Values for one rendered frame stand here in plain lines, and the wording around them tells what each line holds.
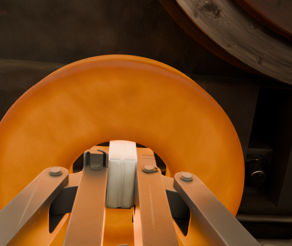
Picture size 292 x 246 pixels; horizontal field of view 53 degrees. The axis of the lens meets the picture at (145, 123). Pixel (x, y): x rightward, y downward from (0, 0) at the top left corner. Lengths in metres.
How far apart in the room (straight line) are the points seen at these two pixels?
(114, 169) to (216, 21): 0.16
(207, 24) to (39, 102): 0.16
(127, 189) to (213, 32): 0.16
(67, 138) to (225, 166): 0.09
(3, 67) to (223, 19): 0.25
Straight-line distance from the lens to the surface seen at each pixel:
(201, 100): 0.17
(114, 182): 0.16
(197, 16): 0.26
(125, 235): 0.20
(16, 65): 0.38
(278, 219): 0.44
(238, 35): 0.27
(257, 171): 0.45
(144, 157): 0.17
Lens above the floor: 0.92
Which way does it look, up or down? 16 degrees down
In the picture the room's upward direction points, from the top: 5 degrees clockwise
